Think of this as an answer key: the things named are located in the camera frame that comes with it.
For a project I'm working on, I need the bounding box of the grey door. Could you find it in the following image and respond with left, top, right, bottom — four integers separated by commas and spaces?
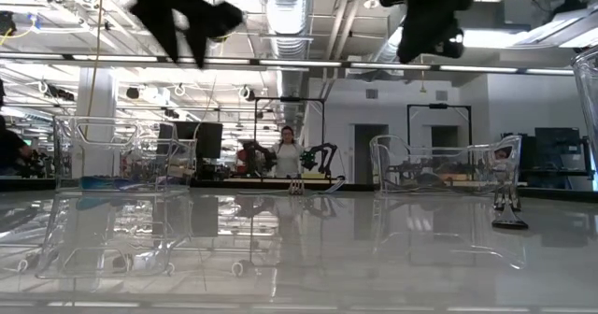
429, 124, 461, 150
352, 122, 391, 186

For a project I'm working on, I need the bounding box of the white building column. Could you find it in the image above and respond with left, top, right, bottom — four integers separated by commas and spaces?
76, 67, 119, 180

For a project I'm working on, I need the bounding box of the long ceiling light strip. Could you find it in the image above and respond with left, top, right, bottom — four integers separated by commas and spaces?
0, 51, 576, 77

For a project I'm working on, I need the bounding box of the black computer monitor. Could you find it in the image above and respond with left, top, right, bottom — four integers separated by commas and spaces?
157, 121, 224, 180

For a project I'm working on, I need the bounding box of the person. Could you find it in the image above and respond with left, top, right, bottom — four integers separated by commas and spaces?
0, 117, 35, 176
492, 145, 515, 164
273, 125, 305, 178

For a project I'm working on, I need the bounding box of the red background object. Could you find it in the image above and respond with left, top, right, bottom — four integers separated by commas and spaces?
235, 146, 249, 174

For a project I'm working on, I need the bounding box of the black equipment rack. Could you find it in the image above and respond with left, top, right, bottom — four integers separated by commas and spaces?
501, 125, 597, 190

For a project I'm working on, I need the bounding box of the wooden background workstation table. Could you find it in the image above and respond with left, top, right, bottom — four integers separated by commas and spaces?
222, 177, 338, 186

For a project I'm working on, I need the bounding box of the black ceiling box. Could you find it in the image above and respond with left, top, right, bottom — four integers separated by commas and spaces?
0, 10, 18, 37

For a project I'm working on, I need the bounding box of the round silver ventilation duct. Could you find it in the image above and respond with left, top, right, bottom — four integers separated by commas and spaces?
260, 0, 313, 126
372, 3, 407, 64

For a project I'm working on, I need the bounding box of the black background rig frame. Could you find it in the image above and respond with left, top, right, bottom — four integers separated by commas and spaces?
406, 102, 474, 148
253, 96, 327, 180

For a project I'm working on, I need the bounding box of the yellow hanging cable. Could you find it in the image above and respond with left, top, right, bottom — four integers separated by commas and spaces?
82, 0, 106, 140

